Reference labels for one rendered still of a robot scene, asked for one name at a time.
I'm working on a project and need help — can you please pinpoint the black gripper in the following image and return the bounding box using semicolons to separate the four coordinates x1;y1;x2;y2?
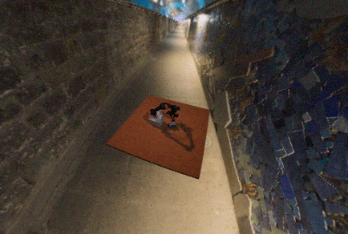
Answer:
167;111;179;118

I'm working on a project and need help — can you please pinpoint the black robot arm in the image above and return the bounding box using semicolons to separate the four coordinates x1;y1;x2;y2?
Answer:
150;103;180;115

